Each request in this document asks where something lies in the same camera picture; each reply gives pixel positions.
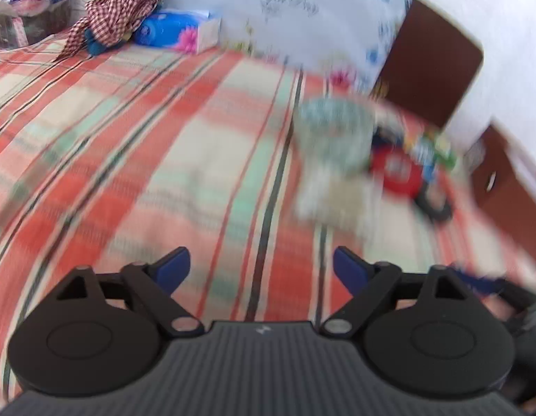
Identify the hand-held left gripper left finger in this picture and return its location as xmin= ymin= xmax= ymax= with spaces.
xmin=55 ymin=246 xmax=204 ymax=338

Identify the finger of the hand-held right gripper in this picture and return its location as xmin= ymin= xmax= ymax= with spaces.
xmin=451 ymin=263 xmax=509 ymax=297

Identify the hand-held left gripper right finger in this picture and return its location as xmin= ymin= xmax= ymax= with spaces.
xmin=322 ymin=245 xmax=468 ymax=337

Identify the brown cardboard box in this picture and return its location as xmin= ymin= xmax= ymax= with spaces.
xmin=471 ymin=125 xmax=536 ymax=228

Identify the black curved item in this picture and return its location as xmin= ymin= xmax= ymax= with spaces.
xmin=414 ymin=190 xmax=454 ymax=223

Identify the red round packet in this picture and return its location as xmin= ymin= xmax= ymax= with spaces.
xmin=368 ymin=146 xmax=425 ymax=196

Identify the red plaid blanket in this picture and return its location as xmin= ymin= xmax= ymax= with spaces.
xmin=0 ymin=37 xmax=536 ymax=401

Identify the white green snack packet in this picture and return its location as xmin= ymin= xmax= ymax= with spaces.
xmin=406 ymin=138 xmax=437 ymax=179

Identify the clear plastic bag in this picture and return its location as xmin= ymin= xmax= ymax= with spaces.
xmin=294 ymin=96 xmax=381 ymax=226

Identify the green snack box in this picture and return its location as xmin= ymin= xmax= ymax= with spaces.
xmin=430 ymin=132 xmax=460 ymax=171

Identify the brown wooden headboard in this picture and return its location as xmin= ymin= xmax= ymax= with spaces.
xmin=374 ymin=0 xmax=485 ymax=130

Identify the dark blue cloth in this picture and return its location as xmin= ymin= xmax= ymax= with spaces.
xmin=85 ymin=29 xmax=126 ymax=55

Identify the blue tissue pack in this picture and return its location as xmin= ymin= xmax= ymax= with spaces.
xmin=133 ymin=8 xmax=223 ymax=55

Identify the white floral pillow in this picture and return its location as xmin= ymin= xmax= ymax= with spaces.
xmin=159 ymin=0 xmax=414 ymax=96

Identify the red checked cloth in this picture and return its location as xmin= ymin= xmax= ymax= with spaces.
xmin=60 ymin=0 xmax=177 ymax=58

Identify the basket of clutter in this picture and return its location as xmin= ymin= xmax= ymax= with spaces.
xmin=0 ymin=0 xmax=75 ymax=49

